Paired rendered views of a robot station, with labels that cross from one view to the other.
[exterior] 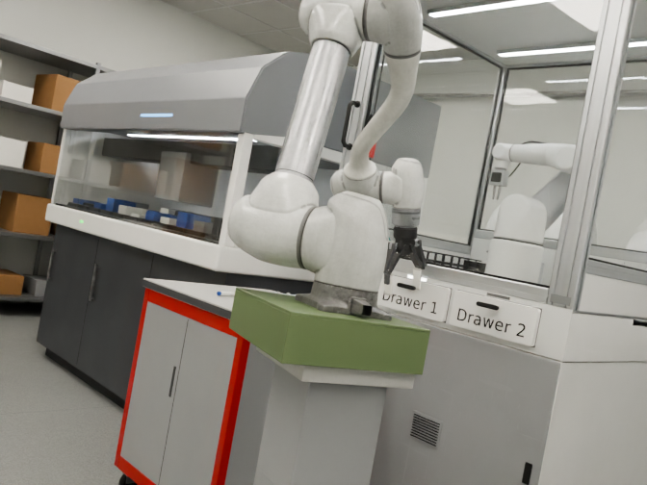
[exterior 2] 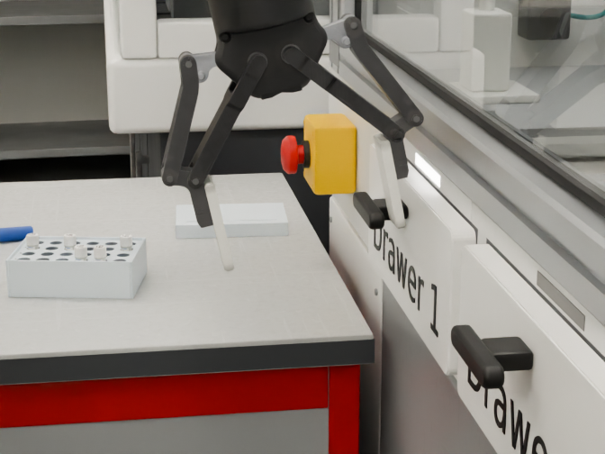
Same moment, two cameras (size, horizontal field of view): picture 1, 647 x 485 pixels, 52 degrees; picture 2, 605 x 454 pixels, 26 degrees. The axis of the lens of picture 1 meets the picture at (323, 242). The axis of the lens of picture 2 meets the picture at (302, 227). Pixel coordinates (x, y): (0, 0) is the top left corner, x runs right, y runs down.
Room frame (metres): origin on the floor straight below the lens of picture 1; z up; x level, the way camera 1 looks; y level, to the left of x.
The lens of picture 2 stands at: (1.34, -0.82, 1.18)
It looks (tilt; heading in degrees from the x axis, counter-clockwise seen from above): 16 degrees down; 35
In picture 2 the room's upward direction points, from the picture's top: straight up
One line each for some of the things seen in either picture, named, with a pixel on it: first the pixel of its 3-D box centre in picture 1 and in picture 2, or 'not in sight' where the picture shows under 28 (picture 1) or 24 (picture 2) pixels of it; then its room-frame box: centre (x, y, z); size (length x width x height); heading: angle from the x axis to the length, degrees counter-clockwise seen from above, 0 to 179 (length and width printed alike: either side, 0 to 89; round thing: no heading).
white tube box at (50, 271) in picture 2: not in sight; (78, 266); (2.24, 0.07, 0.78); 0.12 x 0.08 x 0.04; 122
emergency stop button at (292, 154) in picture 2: not in sight; (295, 154); (2.43, -0.06, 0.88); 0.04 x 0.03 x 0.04; 43
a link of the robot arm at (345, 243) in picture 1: (350, 239); not in sight; (1.57, -0.06, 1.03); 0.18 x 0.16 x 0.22; 70
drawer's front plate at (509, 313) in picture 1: (492, 317); (538, 403); (2.00, -0.54, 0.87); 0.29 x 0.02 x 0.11; 43
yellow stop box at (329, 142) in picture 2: not in sight; (327, 153); (2.46, -0.08, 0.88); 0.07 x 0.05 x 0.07; 43
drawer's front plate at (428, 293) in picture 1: (411, 296); (414, 246); (2.23, -0.32, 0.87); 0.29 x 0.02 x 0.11; 43
